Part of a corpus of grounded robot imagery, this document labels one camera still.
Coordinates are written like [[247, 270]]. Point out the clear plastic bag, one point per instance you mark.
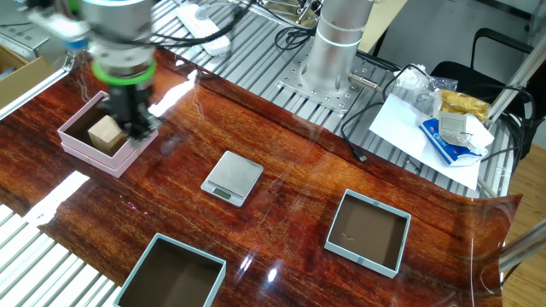
[[409, 79]]

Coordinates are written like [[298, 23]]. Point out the open cardboard box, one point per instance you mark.
[[25, 83]]

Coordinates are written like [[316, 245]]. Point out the white power strip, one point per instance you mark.
[[205, 30]]

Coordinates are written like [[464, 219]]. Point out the gold foil bag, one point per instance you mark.
[[462, 104]]

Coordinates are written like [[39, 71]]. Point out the shallow light blue box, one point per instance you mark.
[[367, 234]]

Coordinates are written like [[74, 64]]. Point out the silver digital scale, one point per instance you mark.
[[234, 172]]

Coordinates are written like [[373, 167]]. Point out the green cloth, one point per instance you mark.
[[73, 4]]

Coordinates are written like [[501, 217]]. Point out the light wooden cube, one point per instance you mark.
[[104, 136]]

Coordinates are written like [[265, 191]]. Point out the white plastic packet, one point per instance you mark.
[[453, 125]]

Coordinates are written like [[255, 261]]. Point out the black metal frame chair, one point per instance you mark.
[[456, 72]]

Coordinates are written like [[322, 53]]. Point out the white paper sheet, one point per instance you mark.
[[394, 123]]

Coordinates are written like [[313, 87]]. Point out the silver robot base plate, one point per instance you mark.
[[290, 83]]

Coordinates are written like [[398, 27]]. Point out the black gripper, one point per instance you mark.
[[130, 102]]

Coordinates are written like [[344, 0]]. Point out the wood grain table mat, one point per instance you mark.
[[298, 221]]

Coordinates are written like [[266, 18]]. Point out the deep light blue box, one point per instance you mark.
[[170, 277]]

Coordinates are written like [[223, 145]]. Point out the silver base connector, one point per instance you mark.
[[362, 81]]

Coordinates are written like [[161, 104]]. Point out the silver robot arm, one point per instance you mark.
[[337, 51]]

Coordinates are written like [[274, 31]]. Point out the pink cardboard box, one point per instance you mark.
[[128, 158]]

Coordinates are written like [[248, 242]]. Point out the brass metal fixture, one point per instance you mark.
[[294, 8]]

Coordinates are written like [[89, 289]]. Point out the tan wooden board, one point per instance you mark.
[[384, 21]]

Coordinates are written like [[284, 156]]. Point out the blue tissue pack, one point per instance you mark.
[[437, 143]]

